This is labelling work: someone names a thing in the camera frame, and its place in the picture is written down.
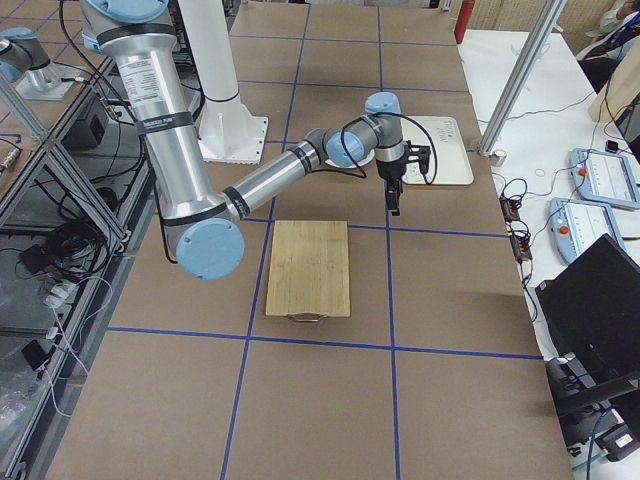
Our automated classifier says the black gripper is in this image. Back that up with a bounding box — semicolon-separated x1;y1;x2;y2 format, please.
376;157;404;216

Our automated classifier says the white round plate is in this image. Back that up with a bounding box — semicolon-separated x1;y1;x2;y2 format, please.
325;151;374;169

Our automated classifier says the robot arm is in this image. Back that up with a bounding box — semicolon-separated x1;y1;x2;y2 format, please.
1;27;71;101
81;1;409;280

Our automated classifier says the cream bear serving tray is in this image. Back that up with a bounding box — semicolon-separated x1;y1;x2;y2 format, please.
401;116;474;186

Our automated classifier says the wooden cutting board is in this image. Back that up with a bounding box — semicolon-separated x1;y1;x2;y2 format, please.
266;220;351;322

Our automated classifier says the small metal cylinder weight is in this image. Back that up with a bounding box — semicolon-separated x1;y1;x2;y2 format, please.
489;149;507;168

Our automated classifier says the blue teach pendant near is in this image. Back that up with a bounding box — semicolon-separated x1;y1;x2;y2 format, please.
549;197;624;263

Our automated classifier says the blue teach pendant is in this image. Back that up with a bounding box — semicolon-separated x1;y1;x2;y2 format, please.
569;148;639;210
549;197;624;263

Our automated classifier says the red cylinder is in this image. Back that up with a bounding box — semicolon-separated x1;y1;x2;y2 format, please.
454;0;475;45

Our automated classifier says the blue teach pendant far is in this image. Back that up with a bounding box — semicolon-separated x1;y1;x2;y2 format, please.
569;148;639;210

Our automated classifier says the black laptop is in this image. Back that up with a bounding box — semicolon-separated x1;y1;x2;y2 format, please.
535;234;639;375

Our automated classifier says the seated person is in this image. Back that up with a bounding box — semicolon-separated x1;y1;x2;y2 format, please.
576;1;639;93

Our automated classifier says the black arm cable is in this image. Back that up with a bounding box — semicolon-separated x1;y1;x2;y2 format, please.
319;113;439;187

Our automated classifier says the white camera mast base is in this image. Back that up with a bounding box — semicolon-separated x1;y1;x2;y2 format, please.
179;0;269;164

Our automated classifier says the aluminium frame post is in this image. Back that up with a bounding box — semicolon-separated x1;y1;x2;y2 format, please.
477;0;567;160

